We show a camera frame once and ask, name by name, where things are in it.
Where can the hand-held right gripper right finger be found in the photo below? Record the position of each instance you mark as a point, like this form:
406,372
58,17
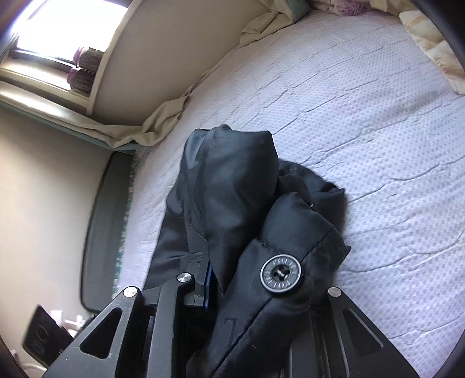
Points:
336,309

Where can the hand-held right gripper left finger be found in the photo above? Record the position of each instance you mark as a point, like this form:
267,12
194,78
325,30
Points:
207,294

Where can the black padded jacket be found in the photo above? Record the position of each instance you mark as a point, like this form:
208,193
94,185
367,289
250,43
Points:
232,189

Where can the dark grey bed board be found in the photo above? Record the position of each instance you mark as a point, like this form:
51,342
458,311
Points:
105,236

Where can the green floral mattress trim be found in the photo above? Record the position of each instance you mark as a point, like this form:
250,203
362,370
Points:
127,203

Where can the white plastic object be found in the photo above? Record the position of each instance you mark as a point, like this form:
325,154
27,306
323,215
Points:
58,314

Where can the white dotted mattress cover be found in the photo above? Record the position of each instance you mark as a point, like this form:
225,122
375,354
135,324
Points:
363,145

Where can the black electronic device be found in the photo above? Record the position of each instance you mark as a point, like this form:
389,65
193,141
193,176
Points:
43,334

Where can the beige bed sheet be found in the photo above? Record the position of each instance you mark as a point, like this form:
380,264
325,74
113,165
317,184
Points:
163,120

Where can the green cloth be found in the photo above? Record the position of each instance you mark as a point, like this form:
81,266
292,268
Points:
298,7

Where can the purple floral blanket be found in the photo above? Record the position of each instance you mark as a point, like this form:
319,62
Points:
348,7

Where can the window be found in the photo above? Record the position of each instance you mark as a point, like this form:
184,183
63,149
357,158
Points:
72,21

